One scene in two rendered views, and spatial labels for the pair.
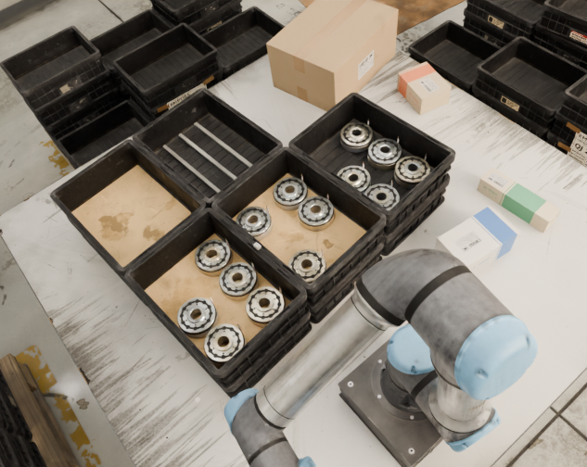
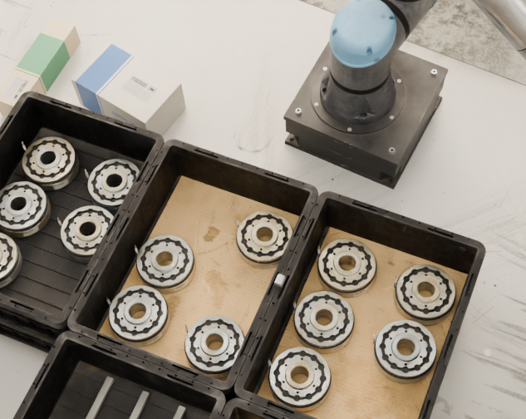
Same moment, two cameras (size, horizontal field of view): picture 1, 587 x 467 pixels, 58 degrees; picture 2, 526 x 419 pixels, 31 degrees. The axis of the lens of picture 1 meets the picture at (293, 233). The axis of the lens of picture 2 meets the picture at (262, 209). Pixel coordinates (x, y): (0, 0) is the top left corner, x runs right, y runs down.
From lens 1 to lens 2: 1.28 m
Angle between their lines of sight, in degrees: 53
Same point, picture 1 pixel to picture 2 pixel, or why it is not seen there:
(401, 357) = (384, 31)
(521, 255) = not seen: hidden behind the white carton
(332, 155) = (35, 290)
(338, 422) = (425, 179)
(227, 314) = (378, 318)
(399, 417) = (405, 92)
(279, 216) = (184, 320)
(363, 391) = (393, 135)
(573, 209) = (33, 19)
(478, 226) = (111, 83)
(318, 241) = (211, 248)
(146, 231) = not seen: outside the picture
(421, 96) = not seen: outside the picture
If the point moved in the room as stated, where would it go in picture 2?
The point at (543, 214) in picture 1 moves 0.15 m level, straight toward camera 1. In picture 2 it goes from (64, 32) to (130, 40)
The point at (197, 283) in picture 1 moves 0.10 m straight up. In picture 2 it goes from (348, 387) to (351, 367)
